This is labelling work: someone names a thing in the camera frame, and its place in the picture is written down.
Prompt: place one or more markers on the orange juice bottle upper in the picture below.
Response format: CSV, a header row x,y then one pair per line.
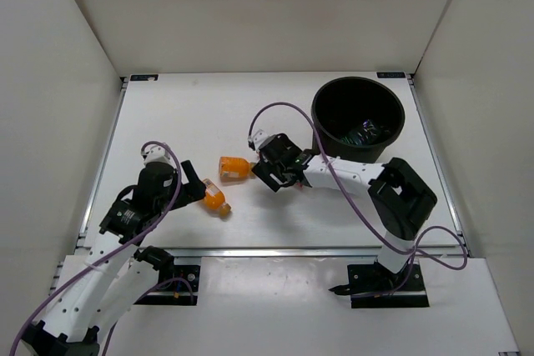
x,y
234,169

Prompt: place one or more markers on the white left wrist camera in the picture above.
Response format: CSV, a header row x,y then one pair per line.
x,y
156,154

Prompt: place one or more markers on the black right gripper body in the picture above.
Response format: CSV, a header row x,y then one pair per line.
x,y
293,143

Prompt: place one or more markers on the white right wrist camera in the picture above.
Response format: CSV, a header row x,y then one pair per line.
x,y
256,139

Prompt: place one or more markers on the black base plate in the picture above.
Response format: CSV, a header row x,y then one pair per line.
x,y
177,285
372,286

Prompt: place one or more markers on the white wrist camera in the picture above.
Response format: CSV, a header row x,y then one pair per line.
x,y
156,154
256,139

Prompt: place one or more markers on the black corner label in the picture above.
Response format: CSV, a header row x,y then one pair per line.
x,y
391,75
143,77

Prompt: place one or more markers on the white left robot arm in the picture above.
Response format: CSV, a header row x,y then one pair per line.
x,y
118,271

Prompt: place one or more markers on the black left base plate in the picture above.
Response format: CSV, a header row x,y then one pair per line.
x,y
177,285

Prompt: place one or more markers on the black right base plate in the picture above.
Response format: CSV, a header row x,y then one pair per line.
x,y
372,286

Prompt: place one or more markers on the black corner label right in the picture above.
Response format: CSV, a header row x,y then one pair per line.
x,y
391,75

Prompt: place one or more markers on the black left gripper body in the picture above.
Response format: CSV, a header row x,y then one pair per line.
x,y
165,200

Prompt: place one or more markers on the clear green label bottle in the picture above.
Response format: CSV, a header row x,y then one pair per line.
x,y
367,133

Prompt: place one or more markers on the black round plastic bin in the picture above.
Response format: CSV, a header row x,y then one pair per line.
x,y
343,104

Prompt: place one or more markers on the black corner label left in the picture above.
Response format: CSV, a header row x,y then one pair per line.
x,y
143,77

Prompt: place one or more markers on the orange juice bottle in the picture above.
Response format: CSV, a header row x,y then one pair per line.
x,y
234,169
214,199

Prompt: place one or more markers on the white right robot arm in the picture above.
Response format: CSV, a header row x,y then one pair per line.
x,y
402,200

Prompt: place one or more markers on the orange juice bottle lower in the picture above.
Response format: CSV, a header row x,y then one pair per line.
x,y
214,199

